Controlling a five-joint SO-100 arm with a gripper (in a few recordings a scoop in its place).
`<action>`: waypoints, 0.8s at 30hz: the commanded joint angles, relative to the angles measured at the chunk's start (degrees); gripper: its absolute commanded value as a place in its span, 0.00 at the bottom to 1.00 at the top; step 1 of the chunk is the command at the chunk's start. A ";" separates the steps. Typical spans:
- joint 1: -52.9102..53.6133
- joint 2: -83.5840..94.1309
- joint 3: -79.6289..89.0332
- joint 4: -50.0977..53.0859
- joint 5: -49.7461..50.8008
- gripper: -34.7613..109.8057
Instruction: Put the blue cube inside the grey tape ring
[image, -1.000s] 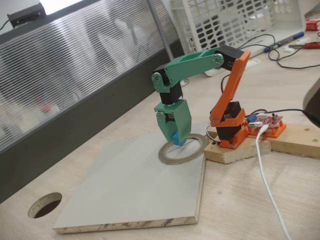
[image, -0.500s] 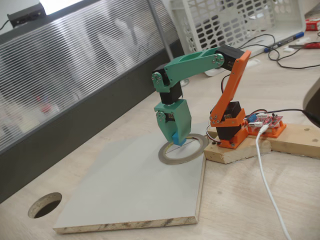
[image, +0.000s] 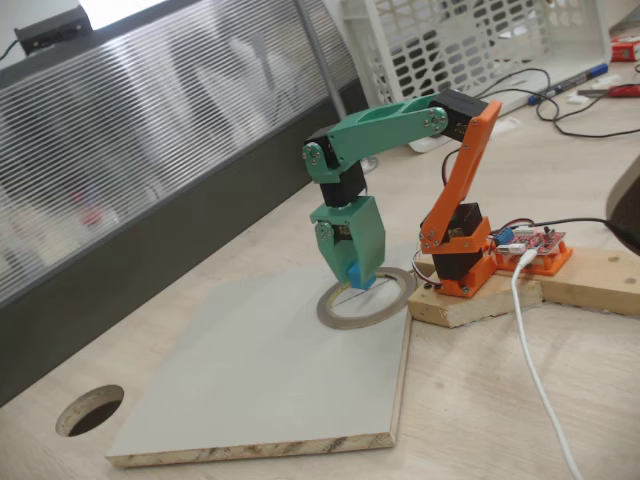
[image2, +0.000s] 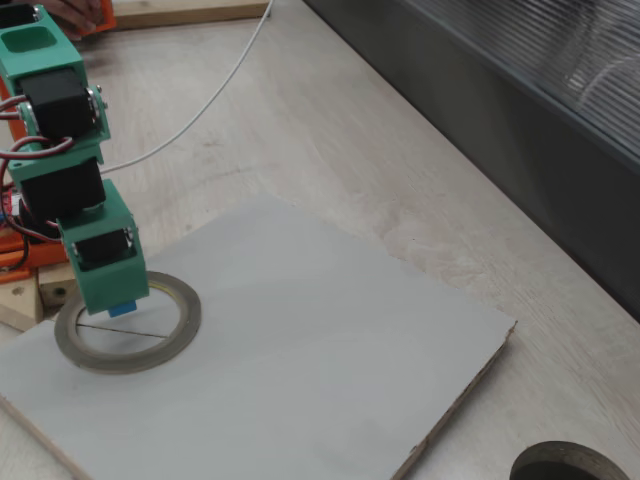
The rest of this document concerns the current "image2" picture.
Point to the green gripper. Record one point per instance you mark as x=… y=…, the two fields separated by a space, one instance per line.
x=107 y=272

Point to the blue cube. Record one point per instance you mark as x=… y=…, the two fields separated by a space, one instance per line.
x=122 y=310

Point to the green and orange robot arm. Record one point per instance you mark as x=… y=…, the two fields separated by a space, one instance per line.
x=50 y=105

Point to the person's hand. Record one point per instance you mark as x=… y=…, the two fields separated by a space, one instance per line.
x=70 y=12

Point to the wedge-shaped wooden block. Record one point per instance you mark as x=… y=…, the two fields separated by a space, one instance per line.
x=20 y=300

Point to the red circuit board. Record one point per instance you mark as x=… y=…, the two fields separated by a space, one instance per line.
x=5 y=200

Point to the grey plywood board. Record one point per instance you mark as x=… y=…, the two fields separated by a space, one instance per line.
x=300 y=350

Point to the light wooden plank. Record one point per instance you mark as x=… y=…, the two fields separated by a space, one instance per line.
x=190 y=15

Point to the ribbed translucent window panel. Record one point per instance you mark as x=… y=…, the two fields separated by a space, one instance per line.
x=550 y=50

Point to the dark window frame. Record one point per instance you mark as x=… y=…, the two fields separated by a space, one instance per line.
x=500 y=125

